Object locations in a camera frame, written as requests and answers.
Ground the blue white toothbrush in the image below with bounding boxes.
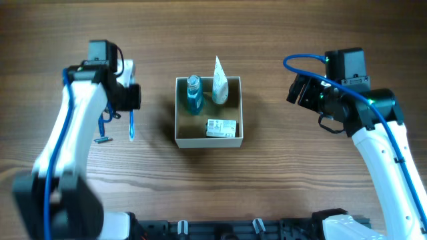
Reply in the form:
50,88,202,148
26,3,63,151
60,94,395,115
129,111,135,141

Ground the blue razor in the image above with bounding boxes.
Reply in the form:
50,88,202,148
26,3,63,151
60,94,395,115
94,114,113,144

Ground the blue mouthwash bottle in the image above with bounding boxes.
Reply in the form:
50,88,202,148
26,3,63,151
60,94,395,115
187,75,203,115

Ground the white cream tube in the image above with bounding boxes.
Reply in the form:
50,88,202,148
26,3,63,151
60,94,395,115
212,57,229,105

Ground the white green soap box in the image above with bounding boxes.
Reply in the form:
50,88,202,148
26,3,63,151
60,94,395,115
205,119,237,138

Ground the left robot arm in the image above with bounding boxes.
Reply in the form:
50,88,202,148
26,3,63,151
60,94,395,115
13,40,142,239

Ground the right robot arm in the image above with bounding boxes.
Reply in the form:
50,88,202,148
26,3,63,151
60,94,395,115
283,47,426,239

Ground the white cardboard open box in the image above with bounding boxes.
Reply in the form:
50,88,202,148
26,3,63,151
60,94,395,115
174,77,244,149

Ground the left blue cable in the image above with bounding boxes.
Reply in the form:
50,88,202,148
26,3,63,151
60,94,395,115
43,68,116,240

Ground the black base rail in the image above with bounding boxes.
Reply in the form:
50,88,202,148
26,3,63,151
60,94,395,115
139,218,323,240

